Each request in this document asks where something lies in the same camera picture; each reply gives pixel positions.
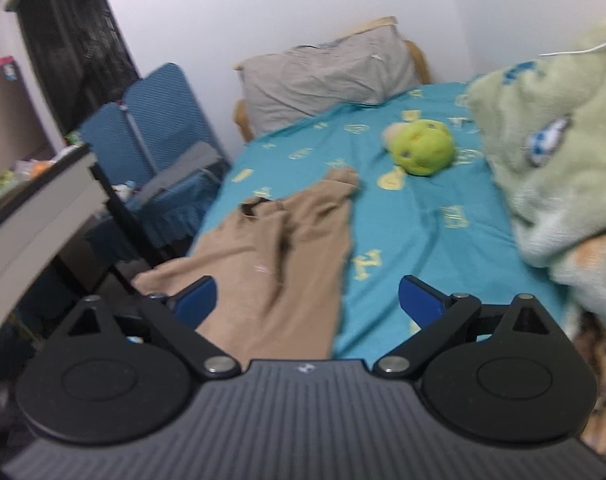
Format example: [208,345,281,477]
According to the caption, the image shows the tan t-shirt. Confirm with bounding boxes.
[133,167,361,361]

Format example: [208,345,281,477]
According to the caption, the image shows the white cable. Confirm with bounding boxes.
[538,35,606,58]

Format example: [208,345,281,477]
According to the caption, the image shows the bed with teal sheet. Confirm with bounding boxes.
[185,80,574,361]

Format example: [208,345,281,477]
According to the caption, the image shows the grey pillow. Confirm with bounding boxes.
[233,16,431,143]
[238,27,424,133]

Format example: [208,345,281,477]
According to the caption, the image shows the green plush toy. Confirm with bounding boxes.
[381,119,456,177]

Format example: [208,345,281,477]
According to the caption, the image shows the brown printed cream blanket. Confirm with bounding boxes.
[553,235,606,461]

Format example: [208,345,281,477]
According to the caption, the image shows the grey seat cushion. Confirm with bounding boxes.
[137,140,230,198]

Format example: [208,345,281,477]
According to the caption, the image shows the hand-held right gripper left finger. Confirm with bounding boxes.
[68,275,242,380]

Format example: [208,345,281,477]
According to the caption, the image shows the bronze refrigerator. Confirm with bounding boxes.
[0,57,58,171]

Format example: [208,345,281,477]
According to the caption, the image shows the white table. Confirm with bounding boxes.
[0,142,138,361]

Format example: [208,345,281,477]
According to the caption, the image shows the blue covered chair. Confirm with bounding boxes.
[78,101,148,261]
[123,62,234,248]

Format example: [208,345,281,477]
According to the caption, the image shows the dark barred window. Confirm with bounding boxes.
[15,0,144,136]

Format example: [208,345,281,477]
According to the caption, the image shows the pale green fleece blanket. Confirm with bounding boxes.
[465,17,606,281]

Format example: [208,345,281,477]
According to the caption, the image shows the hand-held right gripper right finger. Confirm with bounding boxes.
[373,275,551,380]

